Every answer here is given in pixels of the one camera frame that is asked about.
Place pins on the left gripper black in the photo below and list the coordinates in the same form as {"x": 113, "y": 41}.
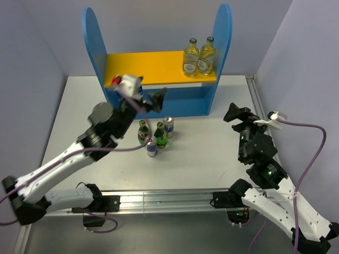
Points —
{"x": 157, "y": 98}

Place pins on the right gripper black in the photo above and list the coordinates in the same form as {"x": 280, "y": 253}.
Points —
{"x": 243, "y": 114}

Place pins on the green Perrier bottle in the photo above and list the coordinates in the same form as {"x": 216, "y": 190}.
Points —
{"x": 161, "y": 135}
{"x": 143, "y": 132}

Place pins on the clear Chang bottle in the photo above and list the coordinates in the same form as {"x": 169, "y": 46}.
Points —
{"x": 190, "y": 58}
{"x": 206, "y": 57}

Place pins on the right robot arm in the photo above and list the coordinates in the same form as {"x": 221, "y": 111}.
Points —
{"x": 282, "y": 203}

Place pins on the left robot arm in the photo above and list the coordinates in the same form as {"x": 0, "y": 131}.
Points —
{"x": 31, "y": 196}

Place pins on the blue and yellow shelf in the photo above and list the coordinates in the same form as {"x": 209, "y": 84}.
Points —
{"x": 185, "y": 96}

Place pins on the right water bottle blue label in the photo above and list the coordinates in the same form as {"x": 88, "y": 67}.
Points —
{"x": 139, "y": 93}

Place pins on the water bottle blue label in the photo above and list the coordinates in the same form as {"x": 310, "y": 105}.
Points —
{"x": 139, "y": 93}
{"x": 119, "y": 96}

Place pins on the left water bottle blue label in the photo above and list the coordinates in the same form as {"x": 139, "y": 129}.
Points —
{"x": 119, "y": 96}

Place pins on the silver blue can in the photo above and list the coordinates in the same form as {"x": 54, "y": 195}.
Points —
{"x": 169, "y": 126}

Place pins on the silver can red tab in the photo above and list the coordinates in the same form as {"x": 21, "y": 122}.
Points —
{"x": 151, "y": 146}

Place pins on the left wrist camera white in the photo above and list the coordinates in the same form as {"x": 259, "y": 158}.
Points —
{"x": 125, "y": 85}

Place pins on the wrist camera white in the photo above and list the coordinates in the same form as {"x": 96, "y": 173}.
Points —
{"x": 272, "y": 121}
{"x": 125, "y": 85}

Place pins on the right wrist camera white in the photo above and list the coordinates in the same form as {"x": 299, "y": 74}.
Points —
{"x": 272, "y": 121}

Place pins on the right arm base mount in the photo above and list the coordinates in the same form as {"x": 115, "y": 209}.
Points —
{"x": 237, "y": 212}

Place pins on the aluminium rail frame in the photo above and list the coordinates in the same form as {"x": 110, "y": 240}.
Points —
{"x": 200, "y": 158}

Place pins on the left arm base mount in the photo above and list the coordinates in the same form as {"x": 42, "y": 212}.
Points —
{"x": 95, "y": 216}

